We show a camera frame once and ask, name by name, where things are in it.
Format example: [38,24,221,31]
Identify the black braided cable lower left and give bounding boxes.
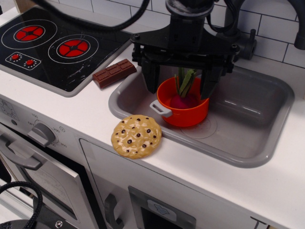
[0,181,43,229]

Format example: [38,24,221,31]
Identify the toy dishwasher panel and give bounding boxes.
[128,186,196,229]

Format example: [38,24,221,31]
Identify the dark grey toy faucet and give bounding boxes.
[215,0,305,60]

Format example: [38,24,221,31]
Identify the magenta toy beet green leaves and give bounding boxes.
[170,67,198,109]

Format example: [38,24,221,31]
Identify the orange toy pot grey handles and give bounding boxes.
[150,77,209,127]

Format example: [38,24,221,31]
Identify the toy oven door grey handle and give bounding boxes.
[0,123,90,229]

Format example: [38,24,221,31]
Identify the grey oven temperature knob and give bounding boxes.
[27,123,56,147]

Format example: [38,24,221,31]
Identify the toy chocolate chip cookie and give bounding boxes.
[111,114,162,159]

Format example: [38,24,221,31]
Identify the black toy stove top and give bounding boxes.
[0,7,131,97]

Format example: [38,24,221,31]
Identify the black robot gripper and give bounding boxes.
[131,16,240,100]

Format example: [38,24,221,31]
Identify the grey toy sink basin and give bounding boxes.
[109,67,294,168]

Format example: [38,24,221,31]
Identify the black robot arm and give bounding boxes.
[131,0,240,99]

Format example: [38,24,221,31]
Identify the brown toy chocolate bar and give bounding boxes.
[92,59,137,88]

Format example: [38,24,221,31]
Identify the white cabinet door grey handle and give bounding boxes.
[79,139,134,229]

